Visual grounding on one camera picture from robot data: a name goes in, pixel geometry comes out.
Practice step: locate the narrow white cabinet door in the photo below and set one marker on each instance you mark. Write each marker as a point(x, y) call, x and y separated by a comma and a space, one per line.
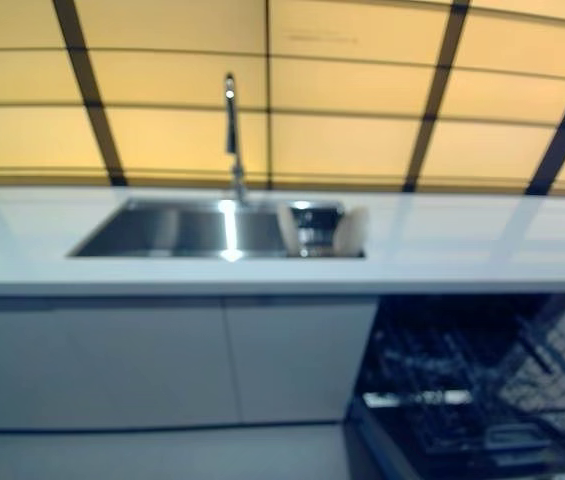
point(297, 360)

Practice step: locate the wide white cabinet door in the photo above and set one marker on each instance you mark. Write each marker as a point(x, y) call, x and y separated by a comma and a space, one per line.
point(92, 360)

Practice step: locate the stainless steel kitchen sink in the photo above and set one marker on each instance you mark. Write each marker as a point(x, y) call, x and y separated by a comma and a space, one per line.
point(162, 230)

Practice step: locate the black built-in dishwasher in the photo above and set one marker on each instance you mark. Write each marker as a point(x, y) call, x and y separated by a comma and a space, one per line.
point(412, 450)

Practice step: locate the chrome gooseneck faucet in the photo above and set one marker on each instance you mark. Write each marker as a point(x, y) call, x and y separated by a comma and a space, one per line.
point(234, 150)

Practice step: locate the cream round plate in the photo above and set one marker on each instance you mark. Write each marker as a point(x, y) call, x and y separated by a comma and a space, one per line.
point(353, 227)
point(288, 227)

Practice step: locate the black dish drying rack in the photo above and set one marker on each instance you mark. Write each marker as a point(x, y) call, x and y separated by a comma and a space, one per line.
point(314, 227)

